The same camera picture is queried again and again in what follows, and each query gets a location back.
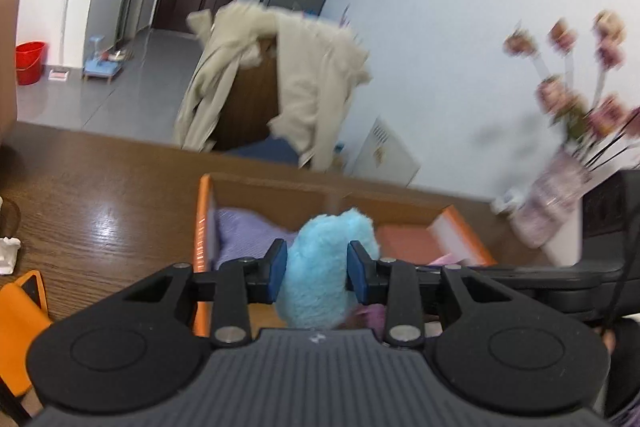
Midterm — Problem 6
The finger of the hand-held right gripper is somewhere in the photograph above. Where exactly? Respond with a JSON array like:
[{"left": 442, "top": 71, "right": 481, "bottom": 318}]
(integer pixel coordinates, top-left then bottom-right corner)
[{"left": 475, "top": 264, "right": 547, "bottom": 301}]

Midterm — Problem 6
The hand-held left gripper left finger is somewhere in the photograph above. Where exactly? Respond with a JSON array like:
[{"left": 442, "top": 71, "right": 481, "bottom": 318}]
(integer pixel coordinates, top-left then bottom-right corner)
[{"left": 120, "top": 239, "right": 289, "bottom": 348}]

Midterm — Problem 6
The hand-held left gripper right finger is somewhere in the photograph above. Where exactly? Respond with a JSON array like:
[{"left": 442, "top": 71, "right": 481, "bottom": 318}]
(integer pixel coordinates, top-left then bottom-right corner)
[{"left": 347, "top": 240, "right": 521, "bottom": 348}]

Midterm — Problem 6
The light blue plush toy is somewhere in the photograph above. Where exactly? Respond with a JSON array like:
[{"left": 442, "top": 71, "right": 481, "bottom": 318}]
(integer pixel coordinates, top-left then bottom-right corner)
[{"left": 275, "top": 208, "right": 382, "bottom": 331}]

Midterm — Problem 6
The purple towel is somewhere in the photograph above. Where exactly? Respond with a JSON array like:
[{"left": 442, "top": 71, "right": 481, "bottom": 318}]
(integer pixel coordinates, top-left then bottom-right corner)
[{"left": 214, "top": 207, "right": 299, "bottom": 269}]

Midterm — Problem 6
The orange cardboard box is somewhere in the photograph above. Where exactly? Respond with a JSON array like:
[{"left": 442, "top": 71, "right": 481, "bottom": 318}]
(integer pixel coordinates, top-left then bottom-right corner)
[{"left": 192, "top": 173, "right": 499, "bottom": 338}]

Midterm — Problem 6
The pink textured vase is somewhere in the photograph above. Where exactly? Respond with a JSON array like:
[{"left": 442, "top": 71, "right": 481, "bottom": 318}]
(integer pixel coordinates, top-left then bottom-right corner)
[{"left": 512, "top": 149, "right": 594, "bottom": 251}]

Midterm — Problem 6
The pink sponge pad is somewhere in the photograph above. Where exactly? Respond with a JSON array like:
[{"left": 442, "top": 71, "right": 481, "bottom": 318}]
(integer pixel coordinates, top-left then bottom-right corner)
[{"left": 375, "top": 212, "right": 469, "bottom": 266}]

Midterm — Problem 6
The small white figurine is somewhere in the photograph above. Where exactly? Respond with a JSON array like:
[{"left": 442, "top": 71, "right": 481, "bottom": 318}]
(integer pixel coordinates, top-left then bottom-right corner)
[{"left": 490, "top": 190, "right": 527, "bottom": 216}]

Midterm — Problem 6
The dried pink rose bouquet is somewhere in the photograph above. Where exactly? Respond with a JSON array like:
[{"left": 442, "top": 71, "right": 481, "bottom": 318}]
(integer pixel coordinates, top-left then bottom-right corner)
[{"left": 502, "top": 10, "right": 640, "bottom": 174}]

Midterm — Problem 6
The wooden chair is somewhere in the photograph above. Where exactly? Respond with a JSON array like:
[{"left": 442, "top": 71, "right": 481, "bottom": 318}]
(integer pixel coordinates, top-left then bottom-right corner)
[{"left": 212, "top": 36, "right": 302, "bottom": 166}]

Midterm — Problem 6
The beige coat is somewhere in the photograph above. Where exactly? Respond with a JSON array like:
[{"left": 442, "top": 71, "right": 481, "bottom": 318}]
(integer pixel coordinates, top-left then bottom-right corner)
[{"left": 173, "top": 1, "right": 374, "bottom": 170}]

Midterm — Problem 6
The orange box lid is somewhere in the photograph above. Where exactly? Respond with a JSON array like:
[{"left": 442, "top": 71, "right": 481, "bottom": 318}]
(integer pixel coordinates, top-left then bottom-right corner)
[{"left": 0, "top": 269, "right": 54, "bottom": 401}]

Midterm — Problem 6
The white crumpled item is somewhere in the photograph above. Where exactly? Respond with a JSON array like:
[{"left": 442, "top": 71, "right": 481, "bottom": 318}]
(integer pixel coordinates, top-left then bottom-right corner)
[{"left": 0, "top": 237, "right": 22, "bottom": 277}]

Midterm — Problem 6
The white mop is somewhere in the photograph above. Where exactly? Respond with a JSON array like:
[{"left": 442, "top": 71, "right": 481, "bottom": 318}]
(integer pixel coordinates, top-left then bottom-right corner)
[{"left": 48, "top": 0, "right": 74, "bottom": 82}]

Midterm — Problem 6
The red bucket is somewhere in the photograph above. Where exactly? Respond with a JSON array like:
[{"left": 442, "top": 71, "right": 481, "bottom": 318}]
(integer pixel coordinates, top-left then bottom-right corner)
[{"left": 15, "top": 41, "right": 47, "bottom": 86}]

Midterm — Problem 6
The pink suitcase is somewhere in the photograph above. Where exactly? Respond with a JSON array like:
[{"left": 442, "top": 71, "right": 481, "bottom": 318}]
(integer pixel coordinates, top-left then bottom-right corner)
[{"left": 0, "top": 0, "right": 21, "bottom": 148}]

